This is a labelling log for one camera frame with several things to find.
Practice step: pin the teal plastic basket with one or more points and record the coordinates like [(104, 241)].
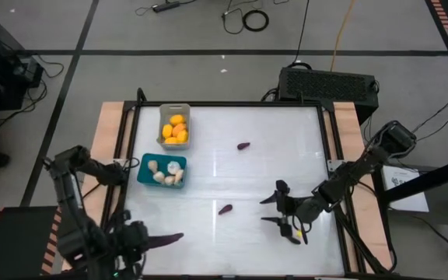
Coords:
[(162, 158)]

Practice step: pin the white paper sheet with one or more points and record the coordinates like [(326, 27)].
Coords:
[(407, 194)]

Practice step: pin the black power strip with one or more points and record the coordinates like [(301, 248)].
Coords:
[(165, 6)]

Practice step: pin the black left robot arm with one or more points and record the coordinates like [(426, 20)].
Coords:
[(68, 202)]

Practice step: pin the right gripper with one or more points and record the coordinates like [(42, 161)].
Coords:
[(302, 210)]

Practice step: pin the purple sweet potato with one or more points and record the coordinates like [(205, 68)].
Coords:
[(243, 145), (225, 209)]

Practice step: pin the black metal stand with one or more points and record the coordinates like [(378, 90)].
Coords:
[(430, 179)]

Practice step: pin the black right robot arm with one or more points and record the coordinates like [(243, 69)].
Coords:
[(348, 175)]

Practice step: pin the dark purple eggplant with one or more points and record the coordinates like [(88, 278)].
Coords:
[(169, 239)]

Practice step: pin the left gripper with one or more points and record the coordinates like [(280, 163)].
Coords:
[(132, 237)]

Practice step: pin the black table frame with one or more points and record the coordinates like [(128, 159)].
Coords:
[(247, 103)]

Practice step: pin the tan wooden side board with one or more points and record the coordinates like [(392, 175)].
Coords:
[(109, 116), (344, 113)]

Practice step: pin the grey plastic basket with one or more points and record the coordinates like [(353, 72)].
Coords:
[(163, 110)]

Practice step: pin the black computer case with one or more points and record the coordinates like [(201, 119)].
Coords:
[(325, 85)]

